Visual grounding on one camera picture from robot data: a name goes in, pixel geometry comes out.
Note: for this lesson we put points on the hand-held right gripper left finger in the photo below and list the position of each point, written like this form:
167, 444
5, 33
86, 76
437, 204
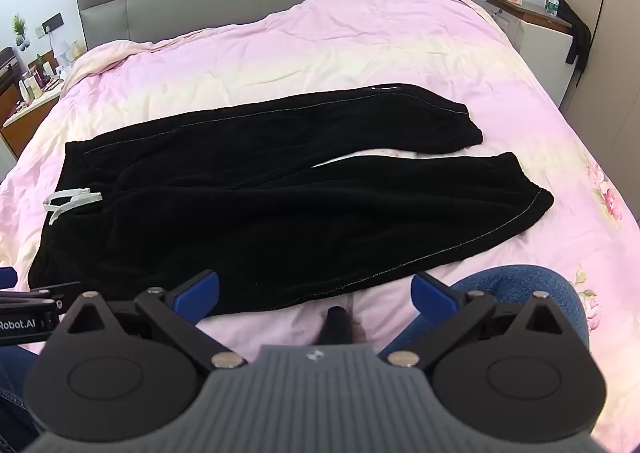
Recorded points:
199, 292

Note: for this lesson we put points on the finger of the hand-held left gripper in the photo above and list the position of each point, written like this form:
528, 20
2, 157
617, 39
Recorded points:
35, 294

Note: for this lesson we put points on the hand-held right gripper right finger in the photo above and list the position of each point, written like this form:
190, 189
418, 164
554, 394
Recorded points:
431, 294

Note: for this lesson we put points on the black pants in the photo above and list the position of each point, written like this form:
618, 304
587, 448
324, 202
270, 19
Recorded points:
280, 203

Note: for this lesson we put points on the person's left leg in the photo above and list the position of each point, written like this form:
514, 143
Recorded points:
17, 398

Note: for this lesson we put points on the person's leg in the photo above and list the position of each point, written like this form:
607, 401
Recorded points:
520, 283
17, 398

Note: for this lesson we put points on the person's right leg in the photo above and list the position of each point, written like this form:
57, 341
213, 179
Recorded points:
520, 283

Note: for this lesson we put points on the wooden dresser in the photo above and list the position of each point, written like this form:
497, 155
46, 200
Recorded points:
25, 120

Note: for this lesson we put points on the group of cosmetic bottles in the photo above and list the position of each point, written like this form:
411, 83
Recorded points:
45, 70

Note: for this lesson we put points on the pink floral duvet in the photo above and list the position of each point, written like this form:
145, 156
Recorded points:
320, 53

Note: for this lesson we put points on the small green potted plant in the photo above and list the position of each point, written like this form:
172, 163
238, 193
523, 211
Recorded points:
19, 28

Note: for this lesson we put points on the white bedside table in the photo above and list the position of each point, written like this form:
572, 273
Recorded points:
540, 33

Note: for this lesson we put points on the black hanging garment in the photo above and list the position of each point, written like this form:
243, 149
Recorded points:
577, 30

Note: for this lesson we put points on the beige wardrobe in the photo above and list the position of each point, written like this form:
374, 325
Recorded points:
607, 33

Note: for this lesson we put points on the dark wall socket panel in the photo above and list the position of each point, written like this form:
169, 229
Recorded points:
52, 23

